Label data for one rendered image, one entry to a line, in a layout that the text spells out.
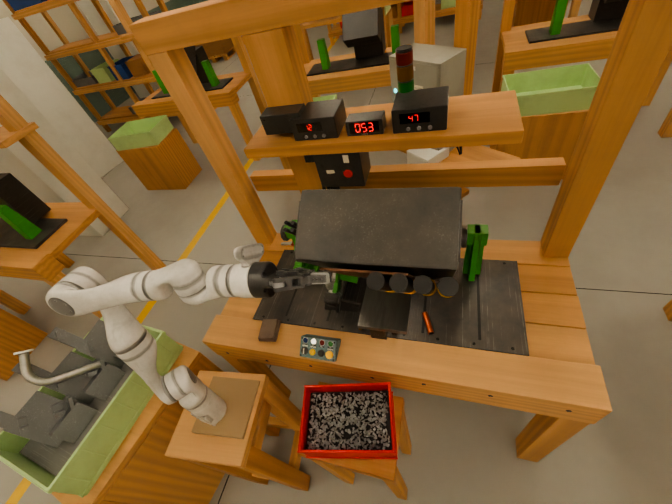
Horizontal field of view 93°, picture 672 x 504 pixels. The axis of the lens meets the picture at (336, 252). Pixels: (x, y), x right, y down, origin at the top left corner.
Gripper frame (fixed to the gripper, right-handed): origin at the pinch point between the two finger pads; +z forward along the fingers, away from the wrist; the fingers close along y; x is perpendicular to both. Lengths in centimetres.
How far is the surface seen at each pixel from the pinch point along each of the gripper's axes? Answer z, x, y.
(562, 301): 67, -27, -78
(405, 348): 10, -40, -59
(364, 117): 3, 42, -46
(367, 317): -0.5, -22.4, -42.8
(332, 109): -8, 46, -47
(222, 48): -448, 452, -680
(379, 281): 10.2, -2.5, -6.9
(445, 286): 23.1, -3.7, -6.2
